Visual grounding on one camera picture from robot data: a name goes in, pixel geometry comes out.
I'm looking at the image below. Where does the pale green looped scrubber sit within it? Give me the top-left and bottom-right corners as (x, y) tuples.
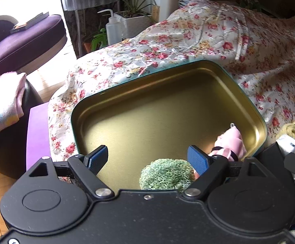
(139, 158), (196, 192)

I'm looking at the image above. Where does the black book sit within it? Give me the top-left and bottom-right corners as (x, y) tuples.
(24, 12), (50, 25)

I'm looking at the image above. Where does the pink plush pig toy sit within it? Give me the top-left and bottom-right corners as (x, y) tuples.
(208, 123), (247, 162)

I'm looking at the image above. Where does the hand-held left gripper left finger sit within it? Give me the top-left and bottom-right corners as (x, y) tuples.
(29, 145), (113, 200)

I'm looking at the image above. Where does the purple box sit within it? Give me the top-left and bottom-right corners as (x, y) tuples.
(26, 104), (52, 174)

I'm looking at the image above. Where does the pink towel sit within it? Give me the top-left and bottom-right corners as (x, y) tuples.
(0, 72), (27, 142)

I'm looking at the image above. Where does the potted plant white pot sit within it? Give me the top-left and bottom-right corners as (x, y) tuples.
(114, 0), (158, 40)

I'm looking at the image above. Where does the small dark orange box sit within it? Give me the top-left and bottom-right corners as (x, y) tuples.
(10, 23), (28, 34)

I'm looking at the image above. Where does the floral bedspread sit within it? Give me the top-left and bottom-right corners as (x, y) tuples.
(47, 0), (295, 163)

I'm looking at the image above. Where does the gold tin box teal rim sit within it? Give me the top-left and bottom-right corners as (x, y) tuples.
(71, 60), (268, 190)

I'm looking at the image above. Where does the purple chaise lounge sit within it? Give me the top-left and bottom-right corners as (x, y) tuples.
(0, 14), (68, 82)

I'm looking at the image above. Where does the white blue packet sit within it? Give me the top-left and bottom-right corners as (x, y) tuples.
(276, 133), (295, 156)

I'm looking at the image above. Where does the yellow knit cloth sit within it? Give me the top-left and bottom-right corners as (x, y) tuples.
(275, 119), (295, 148)

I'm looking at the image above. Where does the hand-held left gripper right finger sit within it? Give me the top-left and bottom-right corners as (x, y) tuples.
(184, 145), (268, 199)

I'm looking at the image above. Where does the dark chair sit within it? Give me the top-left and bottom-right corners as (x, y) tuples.
(0, 81), (49, 181)

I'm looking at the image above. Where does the white squeeze wash bottle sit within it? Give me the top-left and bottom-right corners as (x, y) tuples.
(98, 9), (123, 45)

